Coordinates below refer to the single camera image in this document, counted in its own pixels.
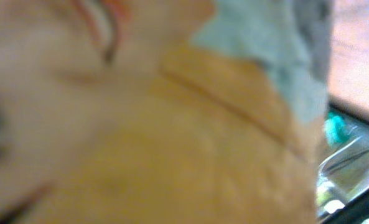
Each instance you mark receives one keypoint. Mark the yellow snack chip bag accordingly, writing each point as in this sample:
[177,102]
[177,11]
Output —
[162,111]

